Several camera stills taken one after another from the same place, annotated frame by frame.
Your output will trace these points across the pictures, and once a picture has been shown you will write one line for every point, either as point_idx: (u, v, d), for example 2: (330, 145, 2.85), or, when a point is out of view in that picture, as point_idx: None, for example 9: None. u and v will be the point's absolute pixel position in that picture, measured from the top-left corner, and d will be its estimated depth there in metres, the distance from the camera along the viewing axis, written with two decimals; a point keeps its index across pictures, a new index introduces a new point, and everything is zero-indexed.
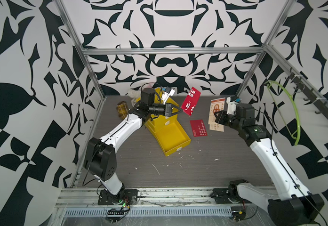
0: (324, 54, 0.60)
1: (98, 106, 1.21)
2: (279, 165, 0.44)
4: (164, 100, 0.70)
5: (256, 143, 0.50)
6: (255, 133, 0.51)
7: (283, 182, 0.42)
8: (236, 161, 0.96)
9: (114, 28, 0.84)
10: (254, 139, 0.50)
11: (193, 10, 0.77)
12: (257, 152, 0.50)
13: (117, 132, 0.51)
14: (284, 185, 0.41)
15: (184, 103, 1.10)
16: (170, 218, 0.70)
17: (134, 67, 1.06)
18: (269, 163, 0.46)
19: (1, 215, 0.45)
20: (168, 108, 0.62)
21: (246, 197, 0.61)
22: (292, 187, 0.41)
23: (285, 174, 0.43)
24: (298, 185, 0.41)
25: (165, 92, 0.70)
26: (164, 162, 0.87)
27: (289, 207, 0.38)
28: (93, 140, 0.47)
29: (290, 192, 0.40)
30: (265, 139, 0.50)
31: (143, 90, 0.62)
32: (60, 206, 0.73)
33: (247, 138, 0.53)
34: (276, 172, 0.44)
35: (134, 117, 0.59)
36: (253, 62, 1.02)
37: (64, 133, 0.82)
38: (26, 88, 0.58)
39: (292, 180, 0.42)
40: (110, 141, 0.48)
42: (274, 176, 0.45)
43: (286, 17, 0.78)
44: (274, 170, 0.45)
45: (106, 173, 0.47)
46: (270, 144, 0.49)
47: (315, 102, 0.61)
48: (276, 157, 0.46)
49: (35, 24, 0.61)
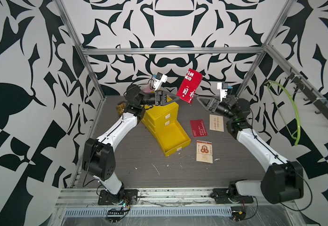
0: (324, 54, 0.61)
1: (98, 106, 1.21)
2: (260, 144, 0.51)
4: (157, 87, 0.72)
5: (240, 133, 0.58)
6: (237, 126, 0.60)
7: (264, 155, 0.48)
8: (236, 161, 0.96)
9: (114, 28, 0.84)
10: (237, 130, 0.60)
11: (193, 10, 0.77)
12: (243, 141, 0.58)
13: (114, 131, 0.51)
14: (266, 158, 0.47)
15: (181, 88, 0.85)
16: (170, 218, 0.70)
17: (134, 67, 1.06)
18: (252, 144, 0.53)
19: (1, 215, 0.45)
20: (159, 97, 0.64)
21: (245, 193, 0.61)
22: (272, 157, 0.46)
23: (266, 149, 0.49)
24: (277, 155, 0.47)
25: (156, 78, 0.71)
26: (164, 162, 0.87)
27: (272, 174, 0.42)
28: (91, 141, 0.46)
29: (270, 161, 0.45)
30: (246, 127, 0.59)
31: (127, 92, 0.56)
32: (60, 206, 0.73)
33: (233, 133, 0.63)
34: (259, 149, 0.50)
35: (129, 115, 0.59)
36: (253, 62, 1.02)
37: (64, 133, 0.82)
38: (26, 88, 0.58)
39: (272, 152, 0.48)
40: (108, 141, 0.48)
42: (258, 154, 0.50)
43: (286, 17, 0.78)
44: (256, 149, 0.51)
45: (105, 173, 0.47)
46: (251, 130, 0.58)
47: (315, 103, 0.61)
48: (257, 139, 0.54)
49: (35, 24, 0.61)
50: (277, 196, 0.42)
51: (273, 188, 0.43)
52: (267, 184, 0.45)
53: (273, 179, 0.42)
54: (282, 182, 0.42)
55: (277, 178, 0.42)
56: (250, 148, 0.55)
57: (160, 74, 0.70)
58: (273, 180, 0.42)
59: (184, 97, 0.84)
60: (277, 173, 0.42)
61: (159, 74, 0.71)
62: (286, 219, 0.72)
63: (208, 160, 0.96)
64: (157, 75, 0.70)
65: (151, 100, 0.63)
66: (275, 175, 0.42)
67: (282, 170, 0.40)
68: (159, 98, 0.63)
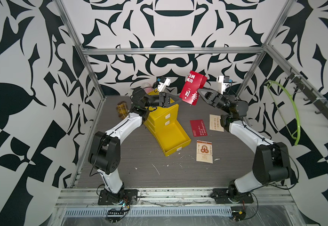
0: (324, 54, 0.61)
1: (98, 106, 1.21)
2: (250, 131, 0.56)
4: (160, 90, 0.63)
5: (231, 124, 0.64)
6: (229, 121, 0.64)
7: (252, 139, 0.52)
8: (236, 161, 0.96)
9: (114, 28, 0.84)
10: (229, 123, 0.65)
11: (193, 10, 0.77)
12: (234, 132, 0.63)
13: (121, 126, 0.55)
14: (254, 141, 0.51)
15: (183, 92, 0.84)
16: (170, 218, 0.70)
17: (134, 67, 1.06)
18: (243, 133, 0.57)
19: (1, 215, 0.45)
20: (163, 98, 0.68)
21: (244, 189, 0.62)
22: (260, 140, 0.50)
23: (254, 134, 0.54)
24: (264, 138, 0.52)
25: (161, 81, 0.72)
26: (164, 162, 0.87)
27: (260, 154, 0.46)
28: (99, 134, 0.49)
29: (258, 143, 0.49)
30: (238, 120, 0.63)
31: (135, 91, 0.60)
32: (60, 206, 0.73)
33: (225, 126, 0.69)
34: (248, 136, 0.55)
35: (135, 114, 0.63)
36: (253, 62, 1.02)
37: (64, 133, 0.82)
38: (26, 88, 0.58)
39: (259, 136, 0.53)
40: (116, 134, 0.50)
42: (249, 141, 0.54)
43: (285, 17, 0.78)
44: (246, 136, 0.55)
45: (111, 165, 0.49)
46: (242, 121, 0.63)
47: (315, 103, 0.61)
48: (247, 127, 0.58)
49: (35, 24, 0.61)
50: (266, 174, 0.45)
51: (262, 167, 0.46)
52: (257, 165, 0.48)
53: (261, 158, 0.46)
54: (269, 161, 0.46)
55: (264, 156, 0.45)
56: (240, 137, 0.59)
57: (165, 77, 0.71)
58: (261, 159, 0.46)
59: (186, 99, 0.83)
60: (265, 153, 0.45)
61: (164, 77, 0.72)
62: (286, 220, 0.71)
63: (208, 160, 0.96)
64: (161, 77, 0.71)
65: (155, 101, 0.67)
66: (262, 154, 0.45)
67: (268, 149, 0.46)
68: (163, 100, 0.68)
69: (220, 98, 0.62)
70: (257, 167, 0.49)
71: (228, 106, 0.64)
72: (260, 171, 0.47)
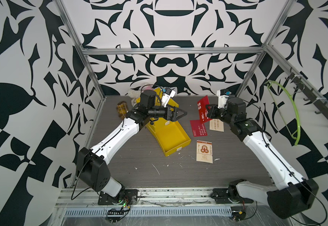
0: (324, 54, 0.61)
1: (98, 106, 1.21)
2: (273, 156, 0.46)
4: (165, 101, 0.66)
5: (248, 137, 0.51)
6: (246, 127, 0.53)
7: (278, 172, 0.43)
8: (236, 161, 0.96)
9: (114, 28, 0.84)
10: (246, 133, 0.51)
11: (193, 10, 0.77)
12: (250, 146, 0.52)
13: (109, 141, 0.47)
14: (280, 175, 0.42)
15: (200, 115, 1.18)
16: (170, 218, 0.70)
17: (134, 67, 1.06)
18: (262, 154, 0.48)
19: (1, 215, 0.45)
20: (171, 112, 0.65)
21: (246, 196, 0.61)
22: (288, 176, 0.42)
23: (280, 164, 0.44)
24: (292, 172, 0.42)
25: (165, 92, 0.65)
26: (164, 162, 0.87)
27: (287, 196, 0.39)
28: (84, 150, 0.44)
29: (286, 181, 0.41)
30: (257, 131, 0.52)
31: (144, 92, 0.58)
32: (60, 206, 0.73)
33: (239, 134, 0.55)
34: (272, 163, 0.45)
35: (131, 122, 0.54)
36: (253, 62, 1.02)
37: (64, 133, 0.82)
38: (26, 88, 0.58)
39: (287, 168, 0.43)
40: (102, 152, 0.44)
42: (269, 166, 0.46)
43: (285, 17, 0.78)
44: (268, 161, 0.46)
45: (97, 184, 0.45)
46: (261, 134, 0.51)
47: (315, 102, 0.61)
48: (269, 148, 0.47)
49: (35, 24, 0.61)
50: (288, 213, 0.40)
51: (286, 206, 0.40)
52: (276, 197, 0.43)
53: (288, 200, 0.39)
54: (296, 204, 0.39)
55: (293, 201, 0.39)
56: (258, 156, 0.50)
57: (171, 89, 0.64)
58: (286, 200, 0.39)
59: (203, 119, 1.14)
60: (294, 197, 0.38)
61: (170, 89, 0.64)
62: (286, 220, 0.71)
63: (207, 160, 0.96)
64: (166, 89, 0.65)
65: (161, 113, 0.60)
66: (291, 197, 0.38)
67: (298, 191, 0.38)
68: (171, 114, 0.65)
69: (213, 109, 0.67)
70: (275, 198, 0.43)
71: (226, 114, 0.62)
72: (282, 208, 0.41)
